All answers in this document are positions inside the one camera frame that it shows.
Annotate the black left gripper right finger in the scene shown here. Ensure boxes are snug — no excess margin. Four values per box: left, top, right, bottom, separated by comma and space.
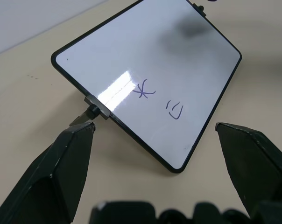
214, 122, 282, 221

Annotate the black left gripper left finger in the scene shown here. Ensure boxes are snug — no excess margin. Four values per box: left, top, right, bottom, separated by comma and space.
0, 122, 96, 224

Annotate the black whiteboard stand clamp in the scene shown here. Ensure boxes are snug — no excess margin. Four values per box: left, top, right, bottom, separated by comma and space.
69, 95, 111, 127
192, 3, 207, 18

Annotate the black-framed whiteboard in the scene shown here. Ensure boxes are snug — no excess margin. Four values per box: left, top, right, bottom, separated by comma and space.
50, 0, 243, 174

